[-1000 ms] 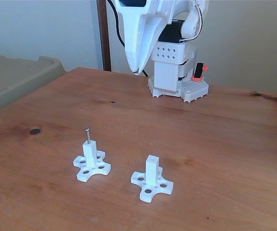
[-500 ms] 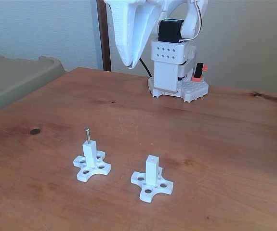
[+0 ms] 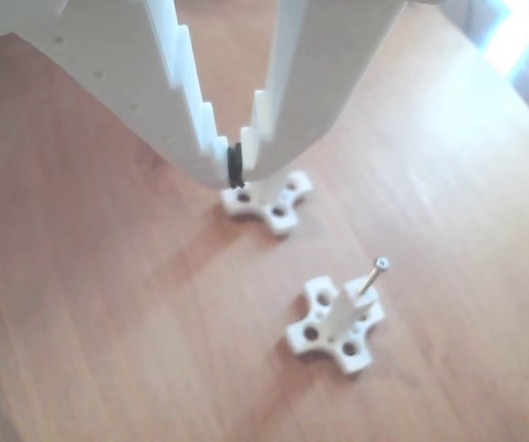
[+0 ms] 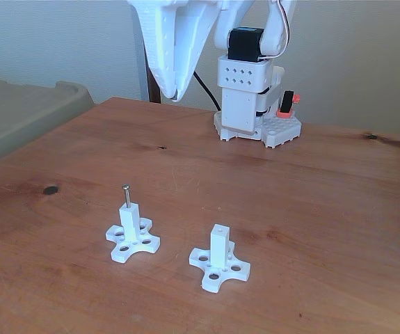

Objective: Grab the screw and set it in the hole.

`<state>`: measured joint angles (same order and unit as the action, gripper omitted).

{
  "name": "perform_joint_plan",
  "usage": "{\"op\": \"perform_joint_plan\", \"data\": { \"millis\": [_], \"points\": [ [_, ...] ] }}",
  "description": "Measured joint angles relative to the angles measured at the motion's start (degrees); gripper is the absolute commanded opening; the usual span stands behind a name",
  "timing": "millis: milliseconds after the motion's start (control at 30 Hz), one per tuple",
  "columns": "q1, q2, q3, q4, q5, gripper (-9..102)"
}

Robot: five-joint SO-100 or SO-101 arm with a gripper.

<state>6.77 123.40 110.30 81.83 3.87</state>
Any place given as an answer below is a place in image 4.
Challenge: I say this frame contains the small metal screw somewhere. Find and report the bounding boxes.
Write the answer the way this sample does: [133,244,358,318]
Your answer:
[122,184,133,209]

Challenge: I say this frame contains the black camera cable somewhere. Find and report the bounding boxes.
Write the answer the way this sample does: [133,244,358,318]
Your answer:
[192,70,222,113]

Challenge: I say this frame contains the tan plastic bin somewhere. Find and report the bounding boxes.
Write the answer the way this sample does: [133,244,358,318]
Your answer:
[0,68,96,171]

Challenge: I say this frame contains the orange and black clamp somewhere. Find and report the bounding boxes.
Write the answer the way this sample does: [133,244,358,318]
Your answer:
[276,90,301,119]

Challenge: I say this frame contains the red white servo cable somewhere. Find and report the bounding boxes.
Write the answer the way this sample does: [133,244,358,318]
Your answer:
[262,0,291,61]

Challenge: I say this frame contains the white cross-base post stand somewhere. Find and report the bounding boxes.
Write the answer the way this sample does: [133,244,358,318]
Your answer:
[188,224,252,294]
[104,203,161,264]

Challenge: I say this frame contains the dark wooden post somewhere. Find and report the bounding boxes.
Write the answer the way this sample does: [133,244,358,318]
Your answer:
[139,33,161,104]

